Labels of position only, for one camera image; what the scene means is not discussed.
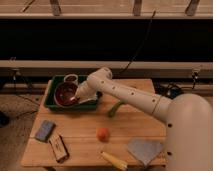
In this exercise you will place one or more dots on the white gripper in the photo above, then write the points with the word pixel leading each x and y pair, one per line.
pixel 84 90

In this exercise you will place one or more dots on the dark red bowl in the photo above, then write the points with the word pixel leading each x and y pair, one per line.
pixel 64 94

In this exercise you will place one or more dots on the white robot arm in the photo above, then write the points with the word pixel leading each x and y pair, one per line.
pixel 188 119

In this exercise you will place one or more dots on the green plastic tray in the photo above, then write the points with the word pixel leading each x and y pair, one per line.
pixel 50 103

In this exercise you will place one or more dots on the white dish brush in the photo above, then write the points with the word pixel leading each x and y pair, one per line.
pixel 94 97

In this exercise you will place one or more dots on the white cup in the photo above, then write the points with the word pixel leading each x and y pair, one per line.
pixel 71 78

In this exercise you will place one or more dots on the green cucumber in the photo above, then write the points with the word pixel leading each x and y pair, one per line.
pixel 114 108

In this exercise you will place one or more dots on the orange fruit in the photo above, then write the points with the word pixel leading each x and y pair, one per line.
pixel 102 134

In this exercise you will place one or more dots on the wooden table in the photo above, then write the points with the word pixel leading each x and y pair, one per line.
pixel 78 130

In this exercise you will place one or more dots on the blue sponge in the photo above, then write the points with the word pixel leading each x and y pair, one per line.
pixel 44 131

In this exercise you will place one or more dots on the brown rectangular box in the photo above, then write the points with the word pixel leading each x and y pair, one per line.
pixel 59 149

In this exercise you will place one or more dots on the grey cloth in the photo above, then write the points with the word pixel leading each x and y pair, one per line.
pixel 145 150

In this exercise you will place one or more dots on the black power adapter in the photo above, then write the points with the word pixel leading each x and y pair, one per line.
pixel 173 93

